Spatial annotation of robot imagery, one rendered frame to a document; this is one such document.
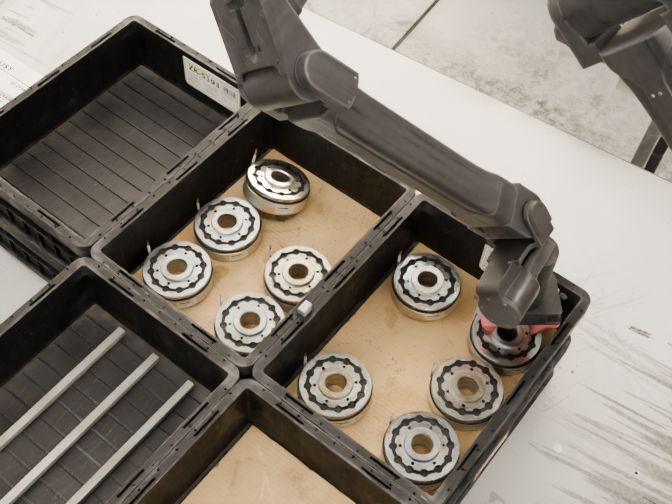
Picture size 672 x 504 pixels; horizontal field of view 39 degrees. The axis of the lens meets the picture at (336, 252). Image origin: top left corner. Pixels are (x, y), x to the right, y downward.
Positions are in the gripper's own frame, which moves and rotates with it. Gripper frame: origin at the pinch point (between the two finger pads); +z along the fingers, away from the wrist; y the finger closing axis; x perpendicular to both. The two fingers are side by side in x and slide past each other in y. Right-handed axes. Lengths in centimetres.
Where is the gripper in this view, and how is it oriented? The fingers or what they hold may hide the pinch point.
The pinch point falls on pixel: (510, 329)
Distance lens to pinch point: 139.2
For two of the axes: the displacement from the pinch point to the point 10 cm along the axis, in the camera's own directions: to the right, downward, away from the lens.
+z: -0.3, 5.9, 8.1
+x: -0.3, -8.1, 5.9
